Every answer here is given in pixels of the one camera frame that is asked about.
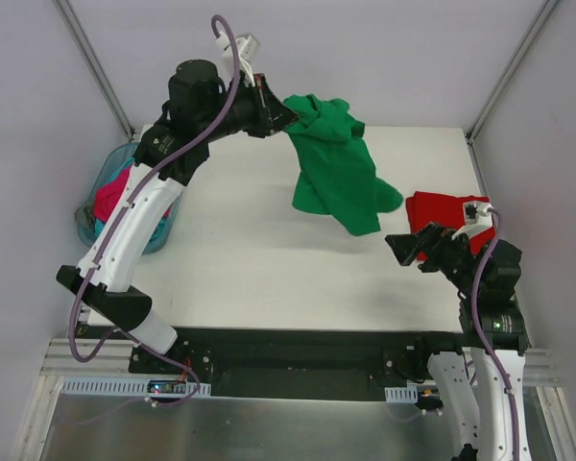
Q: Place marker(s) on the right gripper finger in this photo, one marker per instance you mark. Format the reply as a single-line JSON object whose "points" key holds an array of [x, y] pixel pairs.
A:
{"points": [[432, 231], [405, 247]]}

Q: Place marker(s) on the corner aluminium post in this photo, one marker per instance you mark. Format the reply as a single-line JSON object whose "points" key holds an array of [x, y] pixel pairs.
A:
{"points": [[75, 28], [536, 26]]}

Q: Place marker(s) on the left corner aluminium post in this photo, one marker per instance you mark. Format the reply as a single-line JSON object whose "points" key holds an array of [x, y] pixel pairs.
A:
{"points": [[75, 28]]}

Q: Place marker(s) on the right white cable duct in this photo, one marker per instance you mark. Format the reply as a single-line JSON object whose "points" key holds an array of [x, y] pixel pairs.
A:
{"points": [[401, 395]]}

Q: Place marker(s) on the green t shirt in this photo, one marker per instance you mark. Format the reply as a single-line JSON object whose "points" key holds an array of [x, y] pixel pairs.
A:
{"points": [[338, 176]]}

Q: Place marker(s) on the right corner aluminium post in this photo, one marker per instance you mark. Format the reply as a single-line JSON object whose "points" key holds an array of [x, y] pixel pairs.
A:
{"points": [[536, 26]]}

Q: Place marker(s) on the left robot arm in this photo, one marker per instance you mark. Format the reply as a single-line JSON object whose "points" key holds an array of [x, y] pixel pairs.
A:
{"points": [[200, 110]]}

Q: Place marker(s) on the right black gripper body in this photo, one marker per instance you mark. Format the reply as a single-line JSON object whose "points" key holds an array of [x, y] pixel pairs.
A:
{"points": [[435, 248]]}

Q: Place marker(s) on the left white cable duct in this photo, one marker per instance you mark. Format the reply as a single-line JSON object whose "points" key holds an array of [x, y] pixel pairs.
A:
{"points": [[133, 387]]}

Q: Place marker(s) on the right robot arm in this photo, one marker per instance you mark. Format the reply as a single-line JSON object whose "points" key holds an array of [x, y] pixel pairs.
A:
{"points": [[480, 377]]}

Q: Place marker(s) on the pink t shirt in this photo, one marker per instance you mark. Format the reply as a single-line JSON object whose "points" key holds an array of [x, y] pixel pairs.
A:
{"points": [[108, 196]]}

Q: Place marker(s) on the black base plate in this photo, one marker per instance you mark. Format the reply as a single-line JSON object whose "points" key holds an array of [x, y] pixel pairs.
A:
{"points": [[310, 364]]}

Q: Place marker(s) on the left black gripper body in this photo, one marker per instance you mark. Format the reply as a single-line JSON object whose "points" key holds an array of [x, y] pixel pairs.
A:
{"points": [[262, 111]]}

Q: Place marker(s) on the grey t shirt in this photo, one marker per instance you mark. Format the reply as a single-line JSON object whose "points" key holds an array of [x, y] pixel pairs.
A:
{"points": [[84, 215]]}

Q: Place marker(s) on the folded red t shirt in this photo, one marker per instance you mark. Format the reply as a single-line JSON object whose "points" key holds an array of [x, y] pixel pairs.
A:
{"points": [[424, 208]]}

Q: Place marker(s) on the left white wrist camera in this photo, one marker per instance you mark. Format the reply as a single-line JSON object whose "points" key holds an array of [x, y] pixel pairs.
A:
{"points": [[247, 46]]}

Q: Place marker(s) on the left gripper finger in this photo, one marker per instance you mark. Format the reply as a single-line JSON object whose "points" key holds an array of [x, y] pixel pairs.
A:
{"points": [[281, 117], [267, 95]]}

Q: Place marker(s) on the white cable duct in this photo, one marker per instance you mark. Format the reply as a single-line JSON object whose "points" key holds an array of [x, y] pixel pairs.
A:
{"points": [[133, 387], [401, 395]]}

